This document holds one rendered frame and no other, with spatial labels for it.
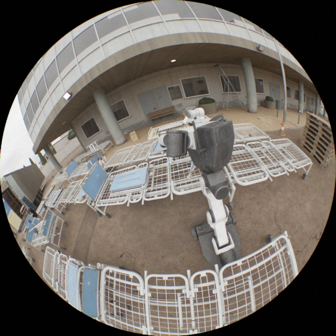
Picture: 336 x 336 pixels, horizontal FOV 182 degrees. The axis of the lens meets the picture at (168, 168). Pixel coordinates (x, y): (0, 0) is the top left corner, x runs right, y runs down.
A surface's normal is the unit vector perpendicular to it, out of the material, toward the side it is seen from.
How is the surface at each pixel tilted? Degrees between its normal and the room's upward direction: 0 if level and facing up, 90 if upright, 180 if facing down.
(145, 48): 90
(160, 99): 90
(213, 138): 85
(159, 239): 0
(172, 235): 0
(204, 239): 0
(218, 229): 43
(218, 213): 33
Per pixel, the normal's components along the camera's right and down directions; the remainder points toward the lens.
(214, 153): -0.85, 0.44
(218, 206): -0.10, -0.07
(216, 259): -0.29, -0.75
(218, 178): -0.17, -0.33
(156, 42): 0.03, 0.62
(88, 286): 0.96, -0.25
